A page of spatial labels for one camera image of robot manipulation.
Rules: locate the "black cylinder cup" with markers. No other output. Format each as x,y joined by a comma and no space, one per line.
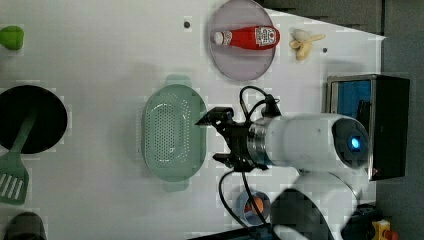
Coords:
25,226

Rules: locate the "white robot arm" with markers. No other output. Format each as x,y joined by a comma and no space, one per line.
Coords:
330,152

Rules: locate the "blue bowl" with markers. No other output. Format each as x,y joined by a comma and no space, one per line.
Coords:
251,218

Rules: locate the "green pepper toy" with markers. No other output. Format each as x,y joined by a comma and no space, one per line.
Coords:
12,37

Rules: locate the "grey round plate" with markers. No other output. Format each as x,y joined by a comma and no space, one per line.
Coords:
236,63

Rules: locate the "red ketchup bottle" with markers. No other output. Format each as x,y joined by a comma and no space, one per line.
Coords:
251,38

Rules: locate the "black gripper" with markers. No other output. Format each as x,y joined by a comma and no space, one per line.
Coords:
235,135

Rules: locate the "green spatula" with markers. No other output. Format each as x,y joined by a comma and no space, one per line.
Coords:
14,176

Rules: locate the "orange ball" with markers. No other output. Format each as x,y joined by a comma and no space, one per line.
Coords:
256,206

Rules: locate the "peeled banana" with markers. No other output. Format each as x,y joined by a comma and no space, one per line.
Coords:
302,43

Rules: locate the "black toaster oven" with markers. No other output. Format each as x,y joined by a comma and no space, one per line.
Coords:
381,104

